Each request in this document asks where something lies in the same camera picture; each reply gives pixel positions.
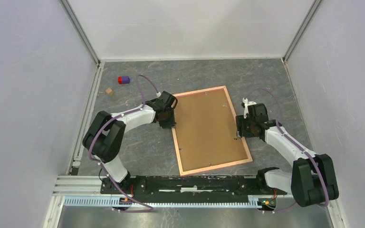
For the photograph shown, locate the aluminium rail at front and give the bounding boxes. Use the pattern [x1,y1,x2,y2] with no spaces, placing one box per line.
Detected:
[52,175,339,198]

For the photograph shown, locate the small brown wooden cube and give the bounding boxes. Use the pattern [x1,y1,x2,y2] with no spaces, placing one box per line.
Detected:
[105,88,114,96]

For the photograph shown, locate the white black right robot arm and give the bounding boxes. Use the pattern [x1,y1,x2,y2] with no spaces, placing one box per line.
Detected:
[236,99,339,207]

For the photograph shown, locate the brown cardboard backing board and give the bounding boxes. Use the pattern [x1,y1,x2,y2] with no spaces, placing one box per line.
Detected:
[173,88,250,173]

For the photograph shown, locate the slotted white cable duct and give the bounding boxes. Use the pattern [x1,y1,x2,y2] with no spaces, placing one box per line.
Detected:
[64,196,261,209]

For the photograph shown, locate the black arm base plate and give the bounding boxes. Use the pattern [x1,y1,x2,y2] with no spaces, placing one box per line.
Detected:
[119,175,287,203]

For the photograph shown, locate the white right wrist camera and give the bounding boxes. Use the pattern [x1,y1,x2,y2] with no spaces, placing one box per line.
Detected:
[242,97,257,119]

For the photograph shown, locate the pink wooden picture frame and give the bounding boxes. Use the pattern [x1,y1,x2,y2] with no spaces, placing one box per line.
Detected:
[170,85,254,176]

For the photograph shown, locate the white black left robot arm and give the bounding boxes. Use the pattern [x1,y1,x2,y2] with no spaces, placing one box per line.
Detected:
[82,91,178,194]

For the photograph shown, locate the red purple toy block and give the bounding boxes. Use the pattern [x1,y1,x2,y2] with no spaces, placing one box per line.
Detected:
[117,76,131,85]

